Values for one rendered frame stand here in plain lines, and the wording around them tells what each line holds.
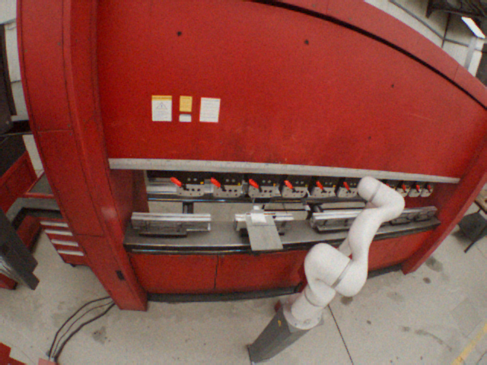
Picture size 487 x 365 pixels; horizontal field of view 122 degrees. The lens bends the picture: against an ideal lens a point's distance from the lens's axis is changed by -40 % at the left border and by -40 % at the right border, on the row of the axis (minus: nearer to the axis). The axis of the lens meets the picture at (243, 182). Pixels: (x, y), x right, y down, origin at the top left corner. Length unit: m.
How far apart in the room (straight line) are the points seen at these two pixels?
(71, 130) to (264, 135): 0.84
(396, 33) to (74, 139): 1.51
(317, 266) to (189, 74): 0.87
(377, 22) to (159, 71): 1.00
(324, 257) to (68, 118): 1.03
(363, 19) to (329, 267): 1.04
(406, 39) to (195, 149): 1.23
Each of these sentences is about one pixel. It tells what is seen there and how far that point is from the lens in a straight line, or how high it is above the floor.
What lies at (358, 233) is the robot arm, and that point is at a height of 1.46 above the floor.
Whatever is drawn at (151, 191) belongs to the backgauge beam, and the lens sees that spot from 1.60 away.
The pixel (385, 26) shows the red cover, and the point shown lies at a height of 2.22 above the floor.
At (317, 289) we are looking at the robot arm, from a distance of 0.87.
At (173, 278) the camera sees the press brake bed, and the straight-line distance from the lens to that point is 1.73.
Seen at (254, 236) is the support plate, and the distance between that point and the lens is 1.30.
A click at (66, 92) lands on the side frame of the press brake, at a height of 1.80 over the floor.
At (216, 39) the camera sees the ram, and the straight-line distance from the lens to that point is 0.95.
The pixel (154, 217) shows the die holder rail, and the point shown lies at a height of 0.97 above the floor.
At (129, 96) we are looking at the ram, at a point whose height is 1.71.
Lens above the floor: 1.97
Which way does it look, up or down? 35 degrees down
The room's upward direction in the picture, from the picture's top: 10 degrees clockwise
